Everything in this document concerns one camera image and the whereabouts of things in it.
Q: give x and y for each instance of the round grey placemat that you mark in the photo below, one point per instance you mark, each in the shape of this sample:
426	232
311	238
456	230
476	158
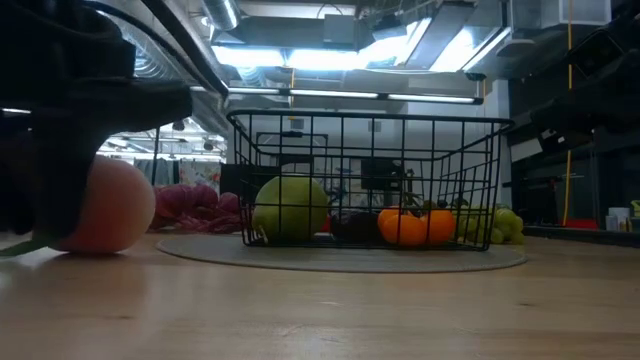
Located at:
325	261

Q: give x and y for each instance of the red box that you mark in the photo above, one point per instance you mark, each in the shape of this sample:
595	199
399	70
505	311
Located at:
584	224

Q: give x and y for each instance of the green grape bunch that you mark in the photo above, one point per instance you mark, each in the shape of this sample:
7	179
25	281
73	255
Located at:
505	222

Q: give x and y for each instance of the small black monitor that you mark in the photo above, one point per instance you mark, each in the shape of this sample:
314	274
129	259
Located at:
380	175

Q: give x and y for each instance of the black box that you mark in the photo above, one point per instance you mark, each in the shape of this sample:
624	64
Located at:
232	180

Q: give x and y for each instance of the green pear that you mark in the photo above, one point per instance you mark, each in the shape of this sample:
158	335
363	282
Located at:
290	210

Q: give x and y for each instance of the floral patterned panel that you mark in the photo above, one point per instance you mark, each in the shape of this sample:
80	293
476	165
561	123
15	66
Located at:
200	172

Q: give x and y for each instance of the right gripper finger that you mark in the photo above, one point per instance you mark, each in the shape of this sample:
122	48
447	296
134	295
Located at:
565	116

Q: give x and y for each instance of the bright ceiling light panel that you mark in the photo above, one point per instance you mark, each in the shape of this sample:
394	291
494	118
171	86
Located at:
320	59

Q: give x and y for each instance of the orange tangerine cluster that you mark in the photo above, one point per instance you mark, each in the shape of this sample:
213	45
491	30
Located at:
410	227

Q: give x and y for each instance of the long LED light bar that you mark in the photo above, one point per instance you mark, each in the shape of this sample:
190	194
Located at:
325	93

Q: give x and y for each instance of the black metal rig frame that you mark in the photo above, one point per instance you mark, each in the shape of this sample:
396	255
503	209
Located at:
156	160

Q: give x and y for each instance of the silver ceiling duct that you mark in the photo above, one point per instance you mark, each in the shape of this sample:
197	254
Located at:
222	12

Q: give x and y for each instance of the pink peach with leaf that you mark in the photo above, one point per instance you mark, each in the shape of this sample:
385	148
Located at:
120	210

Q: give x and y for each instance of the purple grape bunch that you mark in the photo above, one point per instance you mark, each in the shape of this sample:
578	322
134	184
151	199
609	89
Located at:
190	205

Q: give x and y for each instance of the white cup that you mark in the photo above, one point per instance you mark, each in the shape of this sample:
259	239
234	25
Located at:
620	217

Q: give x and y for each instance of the dark cabinet with white edge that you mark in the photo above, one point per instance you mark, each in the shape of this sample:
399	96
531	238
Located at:
540	190

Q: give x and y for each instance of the dark purple eggplant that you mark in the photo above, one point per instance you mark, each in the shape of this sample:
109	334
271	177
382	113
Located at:
357	227

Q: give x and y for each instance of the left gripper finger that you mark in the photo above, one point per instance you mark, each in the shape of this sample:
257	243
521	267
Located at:
60	190
12	190

